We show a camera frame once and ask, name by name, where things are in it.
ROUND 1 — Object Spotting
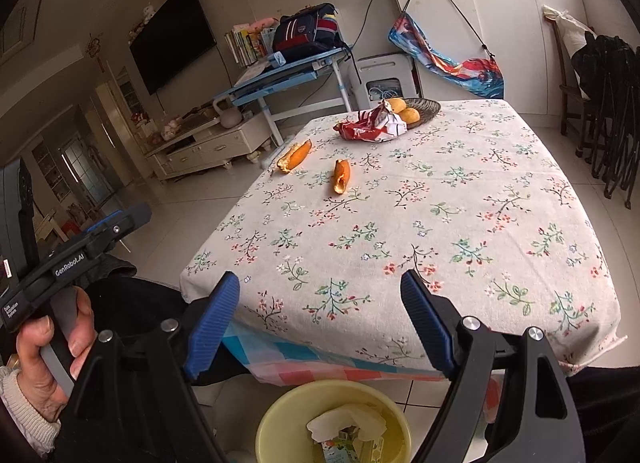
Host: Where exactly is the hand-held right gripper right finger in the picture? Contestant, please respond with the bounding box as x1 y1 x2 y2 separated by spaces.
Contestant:
400 269 586 463

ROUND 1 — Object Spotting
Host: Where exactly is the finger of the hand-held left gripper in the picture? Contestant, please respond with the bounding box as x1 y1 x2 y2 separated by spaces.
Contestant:
82 201 153 251

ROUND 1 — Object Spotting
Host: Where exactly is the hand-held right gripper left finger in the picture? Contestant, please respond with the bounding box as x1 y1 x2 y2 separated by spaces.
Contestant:
55 271 241 463

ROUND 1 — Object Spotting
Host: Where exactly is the yellow bin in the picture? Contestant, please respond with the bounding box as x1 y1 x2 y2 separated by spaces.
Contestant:
256 379 412 463

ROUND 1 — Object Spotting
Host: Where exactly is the white paper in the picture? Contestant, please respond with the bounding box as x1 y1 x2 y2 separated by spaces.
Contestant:
306 403 389 444

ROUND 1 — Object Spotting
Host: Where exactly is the green milk carton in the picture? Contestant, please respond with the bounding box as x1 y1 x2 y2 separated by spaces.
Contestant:
319 430 382 463

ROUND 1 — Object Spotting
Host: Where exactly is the person's left hand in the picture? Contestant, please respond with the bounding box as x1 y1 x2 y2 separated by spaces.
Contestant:
14 287 96 425

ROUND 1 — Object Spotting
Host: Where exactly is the checked under tablecloth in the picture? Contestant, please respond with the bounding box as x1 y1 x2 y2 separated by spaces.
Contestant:
220 320 502 420

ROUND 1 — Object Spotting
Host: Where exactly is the floral tablecloth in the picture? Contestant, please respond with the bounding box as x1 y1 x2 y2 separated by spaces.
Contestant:
180 99 629 377

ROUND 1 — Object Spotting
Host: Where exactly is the cream TV stand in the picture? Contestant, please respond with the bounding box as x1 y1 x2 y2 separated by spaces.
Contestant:
145 112 275 182

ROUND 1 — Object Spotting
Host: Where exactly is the beige jug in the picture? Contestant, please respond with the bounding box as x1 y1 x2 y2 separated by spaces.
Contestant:
212 98 245 130

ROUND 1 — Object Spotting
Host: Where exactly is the small orange peel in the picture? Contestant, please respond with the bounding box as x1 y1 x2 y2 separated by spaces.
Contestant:
332 159 352 196

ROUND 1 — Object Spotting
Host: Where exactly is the red knot decoration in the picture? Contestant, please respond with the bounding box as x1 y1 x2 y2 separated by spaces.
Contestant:
85 33 109 72

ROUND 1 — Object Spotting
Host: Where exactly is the large orange peel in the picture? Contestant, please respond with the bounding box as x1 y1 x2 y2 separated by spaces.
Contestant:
276 139 313 174

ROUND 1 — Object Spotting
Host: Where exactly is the black television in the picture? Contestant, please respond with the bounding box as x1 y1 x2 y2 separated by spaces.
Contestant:
128 0 219 96

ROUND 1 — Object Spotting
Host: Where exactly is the red snack packet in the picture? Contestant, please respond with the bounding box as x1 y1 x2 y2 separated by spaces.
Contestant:
334 99 409 143

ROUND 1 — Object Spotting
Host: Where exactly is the woven basket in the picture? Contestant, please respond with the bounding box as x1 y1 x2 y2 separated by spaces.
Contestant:
394 98 442 130

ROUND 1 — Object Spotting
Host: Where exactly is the row of books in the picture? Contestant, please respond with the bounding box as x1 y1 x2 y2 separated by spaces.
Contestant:
225 25 276 69

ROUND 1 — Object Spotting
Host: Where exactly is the blue and white desk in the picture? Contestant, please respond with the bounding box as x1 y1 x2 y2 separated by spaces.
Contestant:
210 44 357 144

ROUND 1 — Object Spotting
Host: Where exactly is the white appliance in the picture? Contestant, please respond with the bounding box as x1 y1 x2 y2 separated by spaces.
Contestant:
356 54 421 112

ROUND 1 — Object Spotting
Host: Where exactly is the wooden chair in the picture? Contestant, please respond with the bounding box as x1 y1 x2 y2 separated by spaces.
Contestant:
550 18 597 154

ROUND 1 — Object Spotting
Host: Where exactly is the black folding chair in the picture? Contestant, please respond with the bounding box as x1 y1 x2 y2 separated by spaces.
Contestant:
580 58 640 210

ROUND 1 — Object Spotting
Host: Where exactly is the colourful printed bag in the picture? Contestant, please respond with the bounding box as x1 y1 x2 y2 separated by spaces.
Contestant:
389 0 505 100

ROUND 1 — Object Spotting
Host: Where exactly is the dark blue backpack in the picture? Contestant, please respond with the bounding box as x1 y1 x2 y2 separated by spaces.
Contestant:
271 3 346 59

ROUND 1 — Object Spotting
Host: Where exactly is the black jacket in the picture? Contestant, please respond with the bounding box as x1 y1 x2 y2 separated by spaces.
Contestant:
570 33 640 104

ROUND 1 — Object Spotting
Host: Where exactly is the cream cloth bag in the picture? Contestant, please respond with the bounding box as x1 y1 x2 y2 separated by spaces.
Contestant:
542 5 599 99

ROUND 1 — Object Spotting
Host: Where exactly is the white cabinet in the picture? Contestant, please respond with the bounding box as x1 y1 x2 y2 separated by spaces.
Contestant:
379 0 596 116

